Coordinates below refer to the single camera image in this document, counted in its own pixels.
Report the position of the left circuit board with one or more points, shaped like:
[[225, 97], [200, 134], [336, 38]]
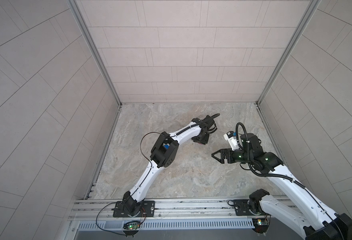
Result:
[[132, 226]]

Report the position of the right circuit board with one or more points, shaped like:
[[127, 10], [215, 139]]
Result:
[[260, 222]]

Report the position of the aluminium corner post left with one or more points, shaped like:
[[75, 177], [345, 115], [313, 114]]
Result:
[[90, 43]]

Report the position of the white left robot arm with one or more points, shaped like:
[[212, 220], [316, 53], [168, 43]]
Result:
[[162, 156]]

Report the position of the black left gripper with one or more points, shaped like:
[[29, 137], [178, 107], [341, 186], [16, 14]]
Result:
[[205, 142]]

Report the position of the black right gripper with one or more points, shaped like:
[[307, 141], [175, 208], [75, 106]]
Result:
[[222, 153]]

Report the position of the circuit board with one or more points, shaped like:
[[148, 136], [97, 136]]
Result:
[[260, 222], [132, 226]]

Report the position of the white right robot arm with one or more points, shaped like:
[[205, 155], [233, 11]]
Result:
[[313, 221]]

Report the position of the aluminium corner post right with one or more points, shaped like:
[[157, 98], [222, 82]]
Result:
[[304, 21]]

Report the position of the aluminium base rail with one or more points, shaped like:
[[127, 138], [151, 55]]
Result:
[[166, 214]]

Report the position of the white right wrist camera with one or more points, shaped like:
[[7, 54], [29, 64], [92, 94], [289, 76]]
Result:
[[230, 136]]

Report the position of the aluminium corner post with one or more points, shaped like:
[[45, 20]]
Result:
[[90, 43], [304, 21]]

